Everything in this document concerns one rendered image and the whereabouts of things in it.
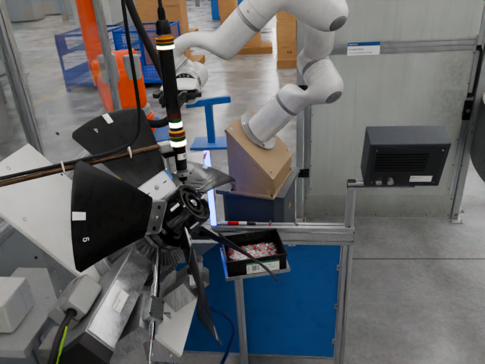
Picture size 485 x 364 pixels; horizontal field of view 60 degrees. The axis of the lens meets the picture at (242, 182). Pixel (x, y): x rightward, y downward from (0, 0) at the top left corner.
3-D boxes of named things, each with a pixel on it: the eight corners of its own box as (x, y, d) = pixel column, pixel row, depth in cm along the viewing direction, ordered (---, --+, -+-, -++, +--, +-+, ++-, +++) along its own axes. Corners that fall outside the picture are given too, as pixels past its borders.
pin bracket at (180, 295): (162, 298, 122) (182, 283, 119) (168, 287, 127) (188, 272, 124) (175, 312, 123) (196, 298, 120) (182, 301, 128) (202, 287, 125)
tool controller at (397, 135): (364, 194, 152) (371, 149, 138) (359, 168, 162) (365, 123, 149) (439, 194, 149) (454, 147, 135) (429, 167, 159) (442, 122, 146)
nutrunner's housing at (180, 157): (179, 183, 118) (155, 8, 97) (174, 178, 121) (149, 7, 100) (192, 180, 119) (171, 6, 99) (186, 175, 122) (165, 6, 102)
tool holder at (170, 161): (167, 181, 114) (163, 148, 109) (159, 172, 119) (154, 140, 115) (198, 173, 118) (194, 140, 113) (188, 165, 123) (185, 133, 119)
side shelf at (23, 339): (-51, 354, 120) (-56, 347, 119) (20, 274, 152) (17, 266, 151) (27, 358, 117) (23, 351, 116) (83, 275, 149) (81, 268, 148)
